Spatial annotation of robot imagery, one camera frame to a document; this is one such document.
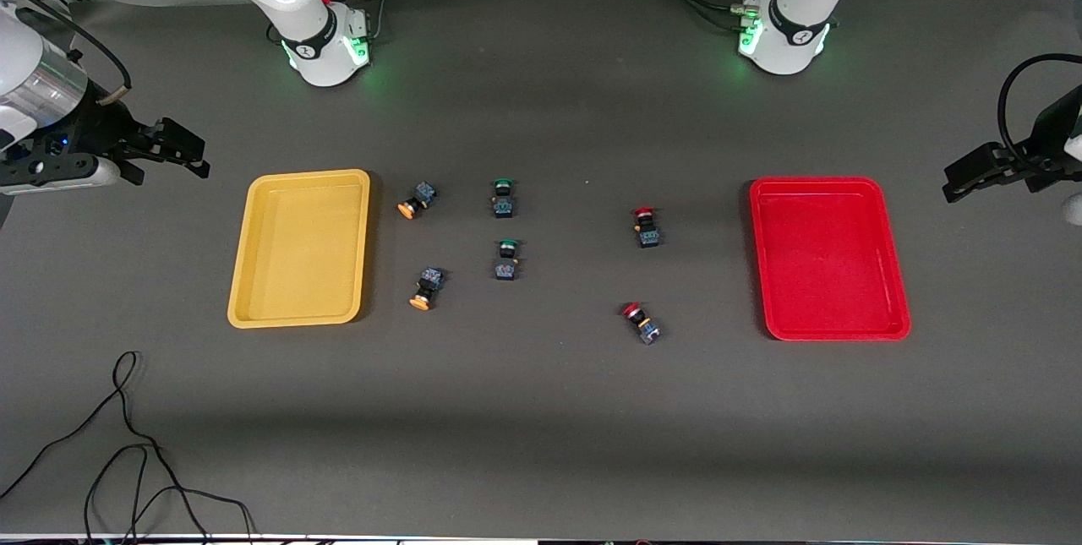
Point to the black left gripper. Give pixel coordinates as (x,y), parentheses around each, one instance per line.
(1046,145)

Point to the green push button switch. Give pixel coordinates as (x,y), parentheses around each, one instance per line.
(506,262)
(504,200)

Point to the red push button switch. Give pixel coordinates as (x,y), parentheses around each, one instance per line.
(642,323)
(647,229)

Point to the yellow push button switch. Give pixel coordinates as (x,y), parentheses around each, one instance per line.
(419,198)
(428,287)

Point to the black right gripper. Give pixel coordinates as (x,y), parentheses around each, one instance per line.
(100,130)

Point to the yellow plastic tray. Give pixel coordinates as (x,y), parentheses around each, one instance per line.
(300,249)

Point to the red plastic tray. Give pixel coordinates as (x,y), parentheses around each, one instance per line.
(828,258)

